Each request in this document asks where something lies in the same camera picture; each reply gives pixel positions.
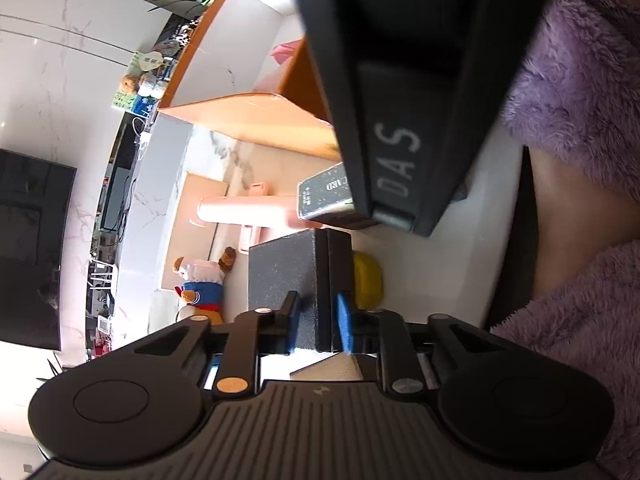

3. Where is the yellow round tape measure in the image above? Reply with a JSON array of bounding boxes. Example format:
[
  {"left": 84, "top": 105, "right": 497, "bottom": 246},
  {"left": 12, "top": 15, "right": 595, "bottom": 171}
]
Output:
[{"left": 352, "top": 252, "right": 384, "bottom": 310}]

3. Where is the brown teddy bear plush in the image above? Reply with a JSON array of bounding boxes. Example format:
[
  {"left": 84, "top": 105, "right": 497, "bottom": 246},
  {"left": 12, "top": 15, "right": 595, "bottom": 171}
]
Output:
[{"left": 172, "top": 246, "right": 236, "bottom": 325}]

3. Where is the dark grey small box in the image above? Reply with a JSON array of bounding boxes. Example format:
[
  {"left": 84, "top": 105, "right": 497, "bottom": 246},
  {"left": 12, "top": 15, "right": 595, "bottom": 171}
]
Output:
[{"left": 247, "top": 227, "right": 356, "bottom": 354}]

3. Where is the white long glasses case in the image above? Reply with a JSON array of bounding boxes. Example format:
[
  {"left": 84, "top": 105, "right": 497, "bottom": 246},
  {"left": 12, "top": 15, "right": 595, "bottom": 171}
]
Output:
[{"left": 160, "top": 172, "right": 228, "bottom": 290}]

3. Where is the pink fabric pouch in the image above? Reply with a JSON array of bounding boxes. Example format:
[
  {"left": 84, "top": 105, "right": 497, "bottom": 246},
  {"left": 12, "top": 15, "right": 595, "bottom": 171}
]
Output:
[{"left": 253, "top": 39, "right": 303, "bottom": 93}]

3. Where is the black photo card box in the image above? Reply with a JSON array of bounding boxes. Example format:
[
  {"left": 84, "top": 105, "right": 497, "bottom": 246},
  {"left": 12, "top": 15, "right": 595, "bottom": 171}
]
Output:
[{"left": 297, "top": 162, "right": 376, "bottom": 230}]

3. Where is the person right hand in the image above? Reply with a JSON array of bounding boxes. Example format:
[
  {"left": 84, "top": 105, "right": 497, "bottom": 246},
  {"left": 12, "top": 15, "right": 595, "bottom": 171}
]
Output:
[{"left": 529, "top": 148, "right": 639, "bottom": 298}]

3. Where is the white wifi router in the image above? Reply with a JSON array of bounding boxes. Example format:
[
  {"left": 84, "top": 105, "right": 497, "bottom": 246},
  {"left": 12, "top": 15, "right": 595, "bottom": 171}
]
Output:
[{"left": 86, "top": 259, "right": 119, "bottom": 315}]

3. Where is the purple fuzzy sleeve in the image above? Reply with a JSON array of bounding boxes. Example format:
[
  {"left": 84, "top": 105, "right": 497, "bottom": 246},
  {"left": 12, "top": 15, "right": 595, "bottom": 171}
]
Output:
[{"left": 495, "top": 0, "right": 639, "bottom": 479}]

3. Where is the orange cardboard box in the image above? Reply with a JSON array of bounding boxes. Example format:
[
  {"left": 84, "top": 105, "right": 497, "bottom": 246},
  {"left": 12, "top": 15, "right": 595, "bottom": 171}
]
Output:
[{"left": 160, "top": 0, "right": 341, "bottom": 160}]

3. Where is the small teddy bear on console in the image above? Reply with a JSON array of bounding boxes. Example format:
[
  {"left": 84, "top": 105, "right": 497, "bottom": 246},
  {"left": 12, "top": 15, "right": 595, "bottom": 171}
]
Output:
[{"left": 118, "top": 74, "right": 140, "bottom": 96}]

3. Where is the black wall television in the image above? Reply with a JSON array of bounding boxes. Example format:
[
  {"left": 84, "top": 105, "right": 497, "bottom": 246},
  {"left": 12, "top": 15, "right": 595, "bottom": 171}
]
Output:
[{"left": 0, "top": 150, "right": 76, "bottom": 350}]

